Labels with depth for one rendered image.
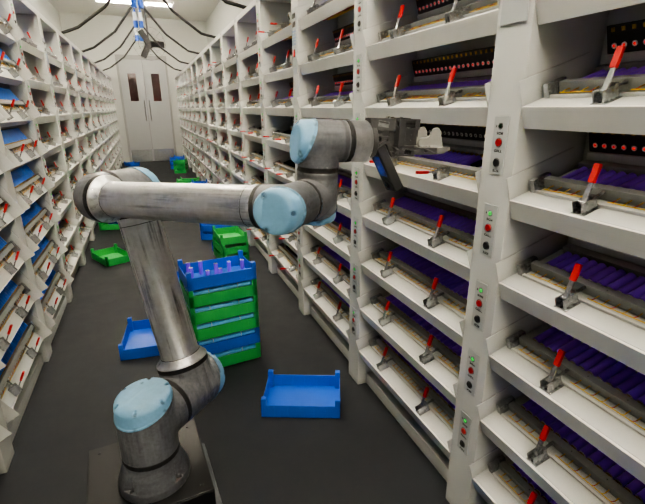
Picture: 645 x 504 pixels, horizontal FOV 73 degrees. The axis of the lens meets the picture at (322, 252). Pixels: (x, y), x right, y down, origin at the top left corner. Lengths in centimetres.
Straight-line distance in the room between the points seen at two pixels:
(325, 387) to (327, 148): 122
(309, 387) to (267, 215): 120
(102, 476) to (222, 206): 92
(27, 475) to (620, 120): 185
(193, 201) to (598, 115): 76
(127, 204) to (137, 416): 53
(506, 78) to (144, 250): 98
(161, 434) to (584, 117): 119
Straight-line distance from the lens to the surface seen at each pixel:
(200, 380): 137
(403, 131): 101
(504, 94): 104
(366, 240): 166
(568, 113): 93
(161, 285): 129
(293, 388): 191
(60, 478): 178
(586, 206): 92
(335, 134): 92
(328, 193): 92
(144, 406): 125
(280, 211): 80
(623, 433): 101
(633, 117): 86
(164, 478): 136
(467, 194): 112
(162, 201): 99
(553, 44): 105
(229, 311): 197
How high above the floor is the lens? 112
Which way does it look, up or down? 18 degrees down
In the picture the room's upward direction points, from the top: straight up
